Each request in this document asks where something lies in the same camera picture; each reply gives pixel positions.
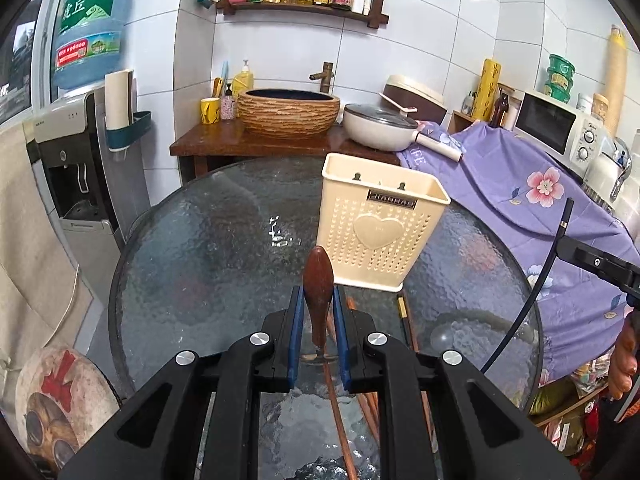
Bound right hand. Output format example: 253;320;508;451
608;316;638;400

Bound round glass table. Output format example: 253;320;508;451
108;157;541;479

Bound translucent plastic spoon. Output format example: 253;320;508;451
430;321;465;352

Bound brown white rice cooker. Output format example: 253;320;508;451
378;75;447;125

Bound brown glass bottle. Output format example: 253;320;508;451
489;90;509;128

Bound water dispenser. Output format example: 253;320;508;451
35;86;150;306

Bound cream plastic utensil holder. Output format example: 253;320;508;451
317;153;450;292

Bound tall beige roll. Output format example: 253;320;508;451
604;25;627;139

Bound wooden handle metal spoon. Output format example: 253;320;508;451
303;245;334;365

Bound blue water jug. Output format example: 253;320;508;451
52;0;131;91

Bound yellow mug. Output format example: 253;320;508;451
200;98;220;125

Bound yellow soap bottle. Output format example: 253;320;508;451
231;58;254;99

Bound round printed stool cushion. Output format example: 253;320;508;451
15;346;120;476

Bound wooden wall shelf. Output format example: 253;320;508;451
216;0;390;30

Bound woven pattern basin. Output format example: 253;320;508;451
236;88;341;138

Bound cream pot with lid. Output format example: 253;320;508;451
342;103;462;162

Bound brass faucet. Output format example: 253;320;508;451
308;62;334;93

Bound purple floral cloth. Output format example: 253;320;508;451
397;122;639;384

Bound white microwave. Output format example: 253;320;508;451
513;91;612;179

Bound yellow roll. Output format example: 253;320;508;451
472;58;501;122

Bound paper cup stack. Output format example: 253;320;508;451
104;70;134;130

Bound black gold-tip chopstick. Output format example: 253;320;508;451
397;295;416;351

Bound green stacked containers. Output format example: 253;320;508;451
542;54;575;103

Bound wooden counter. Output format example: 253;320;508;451
169;119;400;182

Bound white kettle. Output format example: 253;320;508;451
582;153;631;208

